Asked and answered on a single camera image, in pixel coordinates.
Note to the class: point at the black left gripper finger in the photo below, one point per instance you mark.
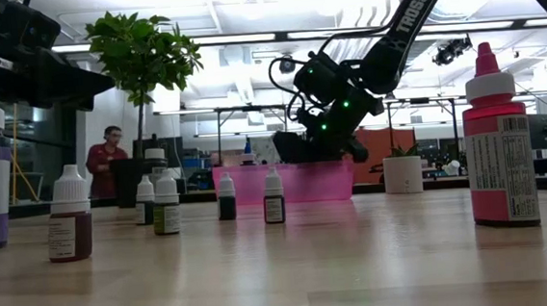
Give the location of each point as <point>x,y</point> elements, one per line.
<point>65,73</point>
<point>87,91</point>

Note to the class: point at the small maroon food coloring bottle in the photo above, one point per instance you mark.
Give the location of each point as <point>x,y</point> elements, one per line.
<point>273,187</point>

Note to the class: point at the large blue food coloring bottle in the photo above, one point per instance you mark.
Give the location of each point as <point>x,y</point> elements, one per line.
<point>248,158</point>

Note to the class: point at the large black food coloring bottle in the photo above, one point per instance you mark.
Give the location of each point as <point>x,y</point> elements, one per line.
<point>154,154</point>

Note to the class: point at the small brown food coloring bottle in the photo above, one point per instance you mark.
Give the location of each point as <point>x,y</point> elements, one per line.
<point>69,196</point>

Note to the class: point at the small dark food coloring bottle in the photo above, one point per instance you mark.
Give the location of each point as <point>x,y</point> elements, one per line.
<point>144,191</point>
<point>227,209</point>

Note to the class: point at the small green food coloring bottle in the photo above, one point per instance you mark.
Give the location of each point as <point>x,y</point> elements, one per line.
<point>165,192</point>

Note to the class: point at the large red food coloring bottle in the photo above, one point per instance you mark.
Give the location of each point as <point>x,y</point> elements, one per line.
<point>484,157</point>

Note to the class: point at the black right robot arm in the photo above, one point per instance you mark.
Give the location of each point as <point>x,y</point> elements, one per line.
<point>413,8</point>

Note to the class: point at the long ceiling light strip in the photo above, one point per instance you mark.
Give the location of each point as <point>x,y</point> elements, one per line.
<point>70,48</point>
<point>477,26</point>

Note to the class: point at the pink translucent plastic bin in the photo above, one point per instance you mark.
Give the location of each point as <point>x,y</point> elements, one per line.
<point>304,184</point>

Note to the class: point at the orange partition panel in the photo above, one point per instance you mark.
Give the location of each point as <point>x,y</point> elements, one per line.
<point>381,138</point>

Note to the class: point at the green leafy potted tree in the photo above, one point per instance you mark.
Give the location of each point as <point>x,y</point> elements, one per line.
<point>141,51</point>

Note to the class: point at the small green succulent plant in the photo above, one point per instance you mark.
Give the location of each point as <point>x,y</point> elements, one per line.
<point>403,151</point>

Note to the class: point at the person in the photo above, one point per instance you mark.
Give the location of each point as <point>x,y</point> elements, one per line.
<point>103,165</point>

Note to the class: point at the white plant pot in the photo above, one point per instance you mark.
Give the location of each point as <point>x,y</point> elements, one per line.
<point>403,177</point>

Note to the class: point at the black plant pot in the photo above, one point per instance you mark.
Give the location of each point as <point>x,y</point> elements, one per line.
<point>123,183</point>

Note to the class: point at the black-framed background table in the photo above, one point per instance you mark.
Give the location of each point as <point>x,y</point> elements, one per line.
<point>219,137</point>
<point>455,130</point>

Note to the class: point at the white round object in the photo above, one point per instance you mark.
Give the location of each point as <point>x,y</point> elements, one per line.
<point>452,167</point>

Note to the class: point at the black ceiling track light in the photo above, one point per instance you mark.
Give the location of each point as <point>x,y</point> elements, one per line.
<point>452,50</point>

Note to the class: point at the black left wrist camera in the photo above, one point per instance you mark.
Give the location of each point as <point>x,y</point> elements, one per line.
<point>31,25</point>

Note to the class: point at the black ceiling dome camera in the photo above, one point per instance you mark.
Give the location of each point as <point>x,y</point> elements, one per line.
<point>287,65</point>

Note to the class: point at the black aluminium table frame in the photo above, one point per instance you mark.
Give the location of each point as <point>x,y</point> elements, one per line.
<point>31,210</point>

